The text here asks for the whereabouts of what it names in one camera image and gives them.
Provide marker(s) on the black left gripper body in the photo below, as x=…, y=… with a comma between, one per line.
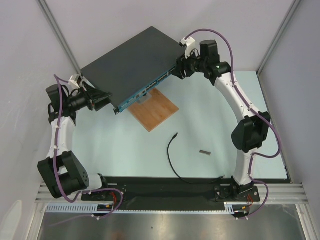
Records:
x=80, y=101

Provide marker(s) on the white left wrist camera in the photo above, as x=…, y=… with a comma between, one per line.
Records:
x=75, y=81

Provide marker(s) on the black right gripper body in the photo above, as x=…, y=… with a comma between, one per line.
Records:
x=184, y=66

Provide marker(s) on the dark grey network switch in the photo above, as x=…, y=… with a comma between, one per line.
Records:
x=133, y=68

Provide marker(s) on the spare silver SFP module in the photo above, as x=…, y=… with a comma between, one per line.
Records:
x=205, y=152

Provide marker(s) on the wooden base board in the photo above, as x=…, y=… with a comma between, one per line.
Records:
x=153, y=112

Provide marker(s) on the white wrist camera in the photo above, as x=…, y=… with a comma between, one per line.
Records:
x=75, y=81
x=189, y=44

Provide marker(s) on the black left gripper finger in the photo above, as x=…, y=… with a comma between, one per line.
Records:
x=96, y=95
x=98, y=105

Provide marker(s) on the aluminium frame post left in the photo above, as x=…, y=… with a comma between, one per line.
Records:
x=52, y=22

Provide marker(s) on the aluminium frame post right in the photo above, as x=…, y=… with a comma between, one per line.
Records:
x=278, y=35

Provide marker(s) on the aluminium front rail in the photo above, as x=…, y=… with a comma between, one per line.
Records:
x=282, y=193

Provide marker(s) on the aluminium frame post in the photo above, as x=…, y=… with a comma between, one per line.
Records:
x=278, y=35
x=52, y=22

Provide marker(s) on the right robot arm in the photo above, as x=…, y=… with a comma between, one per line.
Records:
x=252, y=125

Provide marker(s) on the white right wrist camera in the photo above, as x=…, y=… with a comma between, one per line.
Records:
x=189, y=44

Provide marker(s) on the metal switch stand bracket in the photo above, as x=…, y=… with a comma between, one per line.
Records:
x=145, y=97

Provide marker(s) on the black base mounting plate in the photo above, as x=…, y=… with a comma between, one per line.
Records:
x=173, y=194

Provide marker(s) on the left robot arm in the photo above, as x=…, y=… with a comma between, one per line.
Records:
x=61, y=170

